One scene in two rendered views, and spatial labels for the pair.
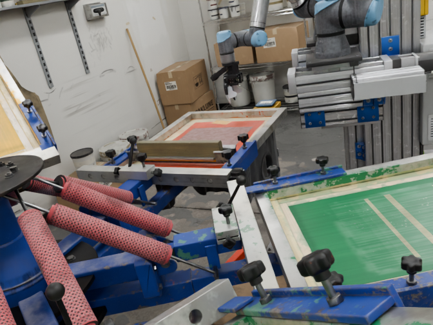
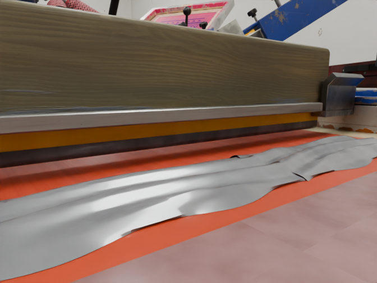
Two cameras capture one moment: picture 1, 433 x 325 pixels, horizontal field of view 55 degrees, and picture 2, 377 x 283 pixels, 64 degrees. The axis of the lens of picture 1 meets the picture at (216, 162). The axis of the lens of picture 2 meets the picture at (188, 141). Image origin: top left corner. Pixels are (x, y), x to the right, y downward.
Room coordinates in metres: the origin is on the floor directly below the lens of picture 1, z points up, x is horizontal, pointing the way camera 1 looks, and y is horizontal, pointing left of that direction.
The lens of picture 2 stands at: (1.77, -0.10, 1.01)
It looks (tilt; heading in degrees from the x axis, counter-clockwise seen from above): 10 degrees down; 114
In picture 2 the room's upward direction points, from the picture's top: straight up
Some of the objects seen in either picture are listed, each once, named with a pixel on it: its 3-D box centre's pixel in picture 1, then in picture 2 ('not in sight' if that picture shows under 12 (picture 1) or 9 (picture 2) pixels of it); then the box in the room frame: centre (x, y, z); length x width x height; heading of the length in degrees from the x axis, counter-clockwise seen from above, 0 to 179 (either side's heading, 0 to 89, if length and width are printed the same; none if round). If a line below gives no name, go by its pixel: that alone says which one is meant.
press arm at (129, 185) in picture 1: (131, 189); not in sight; (1.36, 0.32, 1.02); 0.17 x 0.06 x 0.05; 151
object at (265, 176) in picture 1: (249, 171); not in sight; (1.81, -0.15, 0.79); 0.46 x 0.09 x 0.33; 151
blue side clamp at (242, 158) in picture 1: (238, 162); not in sight; (1.50, -0.08, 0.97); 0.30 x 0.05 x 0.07; 151
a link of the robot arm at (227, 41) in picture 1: (225, 42); not in sight; (2.16, -0.16, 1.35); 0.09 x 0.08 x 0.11; 115
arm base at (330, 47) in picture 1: (331, 42); not in sight; (1.80, -0.58, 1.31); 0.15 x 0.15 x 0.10
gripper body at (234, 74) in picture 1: (231, 73); not in sight; (2.16, -0.17, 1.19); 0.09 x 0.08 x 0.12; 61
